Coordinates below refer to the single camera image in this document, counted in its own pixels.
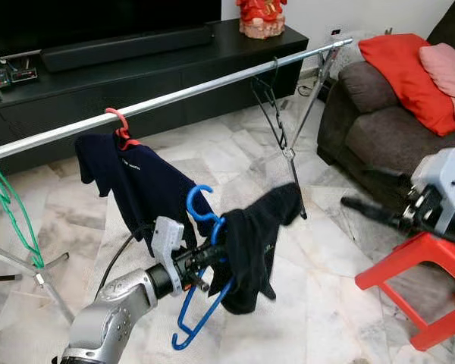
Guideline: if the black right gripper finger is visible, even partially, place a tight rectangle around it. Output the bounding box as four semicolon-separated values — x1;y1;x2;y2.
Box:
341;196;410;228
364;165;419;189

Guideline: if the black garment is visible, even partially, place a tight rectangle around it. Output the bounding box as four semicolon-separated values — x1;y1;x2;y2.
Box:
210;182;304;315

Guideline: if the blue plastic hanger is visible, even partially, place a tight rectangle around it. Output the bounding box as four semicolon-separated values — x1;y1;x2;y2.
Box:
172;184;236;351

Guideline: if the red plastic hanger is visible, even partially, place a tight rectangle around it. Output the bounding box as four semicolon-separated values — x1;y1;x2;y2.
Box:
105;108;143;150

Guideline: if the green hanger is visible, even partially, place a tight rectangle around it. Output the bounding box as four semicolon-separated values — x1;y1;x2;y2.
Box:
0;162;46;270

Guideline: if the dark brown sofa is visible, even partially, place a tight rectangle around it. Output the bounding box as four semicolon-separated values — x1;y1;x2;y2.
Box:
317;0;455;224

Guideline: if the red plastic stool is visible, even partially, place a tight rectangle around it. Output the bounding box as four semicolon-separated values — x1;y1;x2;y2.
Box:
355;231;455;352

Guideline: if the navy t-shirt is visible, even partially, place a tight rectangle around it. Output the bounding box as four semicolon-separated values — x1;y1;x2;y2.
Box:
74;133;217;259

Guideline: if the red cushion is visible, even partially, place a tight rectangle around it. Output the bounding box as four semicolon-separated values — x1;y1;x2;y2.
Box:
358;33;455;137

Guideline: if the pink cushion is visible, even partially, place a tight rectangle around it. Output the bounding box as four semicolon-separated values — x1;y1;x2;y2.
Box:
419;43;455;127

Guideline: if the white lace cloth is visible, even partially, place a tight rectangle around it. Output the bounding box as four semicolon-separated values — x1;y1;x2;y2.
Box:
328;39;365;80

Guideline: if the black tv console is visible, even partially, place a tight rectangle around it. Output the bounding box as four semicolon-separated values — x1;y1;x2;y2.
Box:
0;19;310;177

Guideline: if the silver clothes rack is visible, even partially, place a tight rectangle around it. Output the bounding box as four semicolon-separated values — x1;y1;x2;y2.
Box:
0;36;355;325

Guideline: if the red figurine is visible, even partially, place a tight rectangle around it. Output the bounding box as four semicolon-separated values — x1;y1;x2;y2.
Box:
237;0;287;40

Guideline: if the black soundbar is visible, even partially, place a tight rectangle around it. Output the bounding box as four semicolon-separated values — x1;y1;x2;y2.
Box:
42;24;215;74

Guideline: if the black box with red display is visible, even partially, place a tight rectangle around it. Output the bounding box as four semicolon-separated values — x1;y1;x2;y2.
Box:
10;67;39;84

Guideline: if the black television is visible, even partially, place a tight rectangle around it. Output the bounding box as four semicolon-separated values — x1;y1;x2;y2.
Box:
0;0;223;58

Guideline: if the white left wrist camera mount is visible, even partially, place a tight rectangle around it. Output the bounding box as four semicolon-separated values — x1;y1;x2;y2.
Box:
152;216;187;275

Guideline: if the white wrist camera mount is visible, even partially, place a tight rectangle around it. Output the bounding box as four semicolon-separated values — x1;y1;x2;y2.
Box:
152;216;187;275
409;146;455;232

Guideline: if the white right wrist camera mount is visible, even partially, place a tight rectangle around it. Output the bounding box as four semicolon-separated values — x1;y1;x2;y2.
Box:
409;146;455;232

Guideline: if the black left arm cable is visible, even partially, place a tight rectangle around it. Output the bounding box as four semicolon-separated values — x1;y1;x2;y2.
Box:
95;222;158;300

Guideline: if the black wire hanger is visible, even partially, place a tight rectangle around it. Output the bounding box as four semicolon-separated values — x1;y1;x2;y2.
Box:
250;57;290;156

